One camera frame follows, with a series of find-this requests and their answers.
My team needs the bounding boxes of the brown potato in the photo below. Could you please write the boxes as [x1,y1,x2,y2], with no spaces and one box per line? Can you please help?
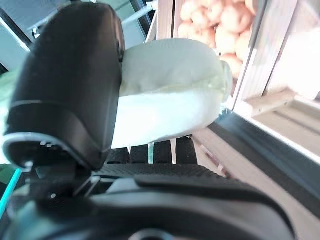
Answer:
[221,53,245,78]
[234,31,256,60]
[214,26,240,55]
[179,1,198,22]
[177,22,198,41]
[191,7,213,30]
[219,2,251,35]

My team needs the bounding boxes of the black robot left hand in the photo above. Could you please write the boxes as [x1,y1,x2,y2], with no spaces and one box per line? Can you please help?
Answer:
[0,2,296,240]

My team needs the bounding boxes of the wooden potato crate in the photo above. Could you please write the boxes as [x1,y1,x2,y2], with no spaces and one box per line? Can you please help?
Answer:
[146,0,320,161]

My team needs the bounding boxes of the napa cabbage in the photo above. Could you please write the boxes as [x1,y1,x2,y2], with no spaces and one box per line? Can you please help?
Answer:
[111,38,232,150]

